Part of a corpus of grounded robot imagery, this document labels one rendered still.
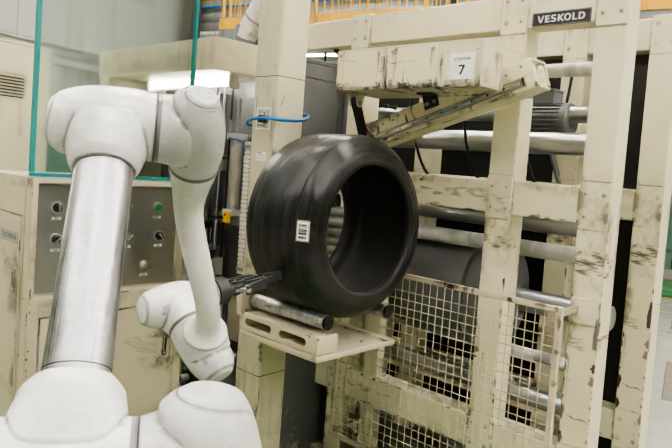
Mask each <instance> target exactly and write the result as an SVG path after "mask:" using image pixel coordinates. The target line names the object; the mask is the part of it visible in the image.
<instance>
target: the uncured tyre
mask: <svg viewBox="0 0 672 448"><path fill-rule="evenodd" d="M340 189H341V193H342V197H343V203H344V221H343V227H342V232H341V235H340V238H339V241H338V243H337V246H336V248H335V250H334V251H333V253H332V255H331V256H330V257H328V251H327V226H328V219H329V215H330V211H331V208H332V205H333V202H334V200H335V198H336V196H337V194H338V192H339V190H340ZM297 220H304V221H310V231H309V243H308V242H300V241H296V228H297ZM418 228H419V208H418V200H417V195H416V190H415V187H414V184H413V181H412V179H411V177H410V175H409V173H408V171H407V169H406V167H405V165H404V163H403V162H402V160H401V159H400V157H399V156H398V155H397V153H396V152H395V151H394V150H393V149H392V148H390V147H389V146H388V145H386V144H385V143H383V142H381V141H379V140H377V139H374V138H372V137H369V136H365V135H354V134H311V135H307V136H304V137H301V138H298V139H296V140H294V141H291V142H290V143H288V144H286V145H285V146H283V147H282V148H281V149H280V150H278V151H277V152H276V153H275V154H274V155H273V156H272V157H271V159H270V160H269V161H268V162H267V164H266V165H265V167H264V168H263V170H262V171H261V173H260V175H259V177H258V179H257V181H256V183H255V186H254V188H253V191H252V194H251V197H250V201H249V206H248V212H247V221H246V237H247V245H248V251H249V255H250V259H251V262H252V264H253V267H254V269H255V271H256V272H259V275H260V274H262V273H265V272H269V271H273V270H277V269H278V270H281V273H282V280H280V281H276V282H273V283H269V284H268V286H267V287H266V288H267V289H268V290H269V291H271V292H272V293H273V294H274V295H275V296H277V297H278V298H279V297H281V298H279V299H281V300H282V301H284V302H287V303H290V304H293V305H297V306H300V307H303V308H307V309H310V310H313V311H316V312H317V311H324V312H326V313H327V314H330V315H329V316H332V317H334V318H348V317H356V316H360V315H363V314H365V313H368V312H369V311H371V310H373V309H374V308H376V307H377V306H378V305H380V304H381V303H382V302H383V301H384V300H385V299H386V298H387V297H388V296H389V295H390V294H391V293H392V292H393V291H394V290H395V289H396V287H397V286H398V285H399V283H400V282H401V280H402V279H403V277H404V275H405V273H406V272H407V269H408V267H409V265H410V263H411V260H412V257H413V254H414V250H415V247H416V242H417V236H418ZM283 298H284V299H283ZM286 299H287V300H286ZM289 300H291V301H289Z"/></svg>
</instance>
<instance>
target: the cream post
mask: <svg viewBox="0 0 672 448"><path fill-rule="evenodd" d="M310 1H311V0H261V3H260V19H259V34H258V49H257V64H256V79H255V94H254V109H253V117H257V108H271V116H272V117H278V118H287V119H302V115H303V101H304V87H305V72H306V58H307V44H308V30H309V15H310ZM301 130H302V122H281V121H275V120H270V130H267V129H256V120H254V121H253V125H252V140H251V155H250V170H249V185H248V200H247V212H248V206H249V201H250V197H251V192H252V191H253V188H254V186H255V183H256V181H257V179H258V177H259V175H260V173H261V171H262V170H263V168H264V167H265V165H266V164H267V162H268V161H269V160H270V159H271V157H272V156H273V155H274V154H275V153H276V152H277V151H278V150H280V149H281V148H282V147H283V146H285V145H286V144H288V143H290V142H291V141H294V140H296V139H298V138H301ZM256 152H266V155H265V161H260V160H256ZM248 274H254V275H256V271H255V269H254V267H253V264H252V262H251V259H250V255H249V251H248V245H247V237H246V230H245V246H244V261H243V275H248ZM241 325H242V316H240V321H239V336H238V351H237V367H236V382H235V387H236V388H238V389H239V390H241V391H242V392H243V394H244V395H245V397H246V399H247V400H248V402H249V404H250V407H251V409H252V412H253V414H254V417H255V420H256V424H257V428H258V432H259V436H260V441H261V446H262V448H279V443H280V429H281V415H282V400H283V386H284V372H285V358H286V352H285V351H282V350H279V349H277V348H274V347H272V346H269V345H266V344H264V343H261V342H259V341H256V340H253V339H251V338H248V337H246V336H243V335H241V329H242V328H241Z"/></svg>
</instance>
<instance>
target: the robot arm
mask: <svg viewBox="0 0 672 448"><path fill-rule="evenodd" d="M157 102H158V107H157ZM156 113H157V118H156ZM155 125H156V129H155ZM44 134H45V137H46V139H47V141H48V143H49V144H50V146H51V147H52V148H54V149H55V150H56V151H57V152H59V153H61V154H65V155H66V160H67V164H68V166H69V168H70V170H71V172H72V173H73V175H72V181H71V187H70V193H69V199H68V205H67V211H66V217H65V223H64V229H63V234H62V240H61V251H60V257H59V263H58V269H57V275H56V281H55V287H54V293H53V299H52V305H51V311H50V317H49V323H48V329H47V334H46V340H45V346H44V352H43V358H42V364H41V370H40V371H39V372H37V373H35V374H34V375H33V376H32V377H30V378H29V379H28V380H27V381H26V382H25V383H23V384H22V385H21V386H20V387H19V388H18V390H17V392H16V395H15V398H14V400H13V402H12V404H11V406H10V408H9V410H8V412H7V414H6V416H3V417H0V448H262V446H261V441H260V436H259V432H258V428H257V424H256V420H255V417H254V414H253V412H252V409H251V407H250V404H249V402H248V400H247V399H246V397H245V395H244V394H243V392H242V391H241V390H239V389H238V388H236V387H234V386H231V385H229V384H225V383H221V382H219V381H221V380H223V379H225V378H226V377H227V376H228V375H230V373H231V372H232V370H233V367H234V355H233V351H232V349H231V347H230V341H229V338H228V333H227V327H226V324H225V322H224V321H223V320H222V319H221V318H220V306H219V305H222V304H226V303H228V302H229V301H230V299H231V297H232V296H236V295H239V294H240V293H244V292H245V293H246V295H251V294H252V293H253V292H255V291H258V290H260V289H263V288H265V287H267V286H268V284H269V283H273V282H276V281H280V280H282V273H281V270H278V269H277V270H273V271H269V272H265V273H262V274H260V275H259V272H256V275H254V274H248V275H242V276H236V277H230V278H225V277H223V276H219V277H215V278H214V273H213V268H212V263H211V258H210V252H209V247H208V242H207V237H206V232H205V226H204V214H203V212H204V204H205V200H206V197H207V195H208V192H209V190H210V188H211V185H212V183H213V181H214V179H215V177H216V175H217V172H218V168H219V165H220V163H221V160H222V157H223V153H224V147H225V138H226V127H225V118H224V112H223V108H222V104H221V102H220V99H219V98H218V96H217V94H216V93H215V92H214V91H213V90H211V89H210V88H208V87H205V86H201V85H190V86H186V87H184V88H181V89H179V90H177V91H176V92H175V95H170V94H159V96H158V94H157V93H151V92H147V91H144V90H140V89H134V88H126V87H116V86H104V85H85V86H78V87H73V88H68V89H65V90H61V91H59V92H58V93H57V94H55V95H53V96H52V97H51V98H50V100H49V102H48V104H47V107H46V111H45V117H44ZM154 136H155V141H154ZM153 147H154V152H153ZM152 158H153V162H158V163H162V164H166V165H169V173H170V178H171V186H172V196H173V209H174V217H175V224H176V229H177V234H178V239H179V243H180V247H181V251H182V255H183V259H184V263H185V267H186V270H187V274H188V278H189V281H175V282H170V283H166V284H163V285H160V286H157V287H155V288H152V289H150V290H148V291H146V292H144V293H143V294H141V296H140V297H139V299H138V301H137V304H136V312H137V316H138V320H139V322H140V323H141V324H142V325H143V326H146V327H149V328H154V329H158V328H161V329H162V330H163V331H165V332H166V333H167V334H168V335H169V336H170V337H171V339H172V341H173V343H174V346H175V348H176V350H177V352H178V354H179V355H180V357H181V359H182V360H183V362H184V363H185V365H186V366H187V368H188V369H189V370H190V371H191V373H192V374H193V375H194V376H195V377H197V378H198V379H199V380H201V381H196V382H191V383H188V384H186V385H184V386H181V387H179V388H176V389H175V390H173V391H172V392H171V393H169V394H168V395H167V396H166V397H165V398H163V399H162V400H161V402H160V404H159V408H158V410H157V411H154V412H151V413H148V414H145V415H142V416H140V418H139V416H128V405H127V395H126V391H125V389H124V388H123V386H122V385H121V383H120V382H119V381H118V380H117V379H116V377H115V376H114V375H112V369H113V359H114V350H115V341H116V331H117V322H118V313H119V303H120V294H121V285H122V275H123V266H124V257H125V248H126V238H127V229H128V220H129V210H130V201H131V192H132V182H133V180H134V179H135V178H136V177H137V175H138V174H139V173H140V171H141V169H142V167H143V165H144V163H145V161H147V162H152Z"/></svg>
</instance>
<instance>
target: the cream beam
mask: <svg viewBox="0 0 672 448"><path fill-rule="evenodd" d="M467 52H476V54H475V66H474V78H473V79H451V80H448V78H449V66H450V54H454V53H467ZM519 62H522V52H521V51H519V50H516V49H513V48H510V47H508V46H505V45H502V44H500V43H497V42H494V41H491V40H489V39H486V38H475V39H464V40H453V41H443V42H432V43H421V44H410V45H399V46H389V47H378V48H367V49H356V50H345V51H339V52H338V64H337V78H336V91H340V92H345V93H346V92H360V93H365V94H368V95H367V96H366V97H372V98H377V99H391V98H422V96H421V95H417V92H433V93H434V94H437V95H440V94H457V93H494V92H500V91H502V89H503V81H504V70H505V68H507V67H509V66H512V65H514V64H517V63H519Z"/></svg>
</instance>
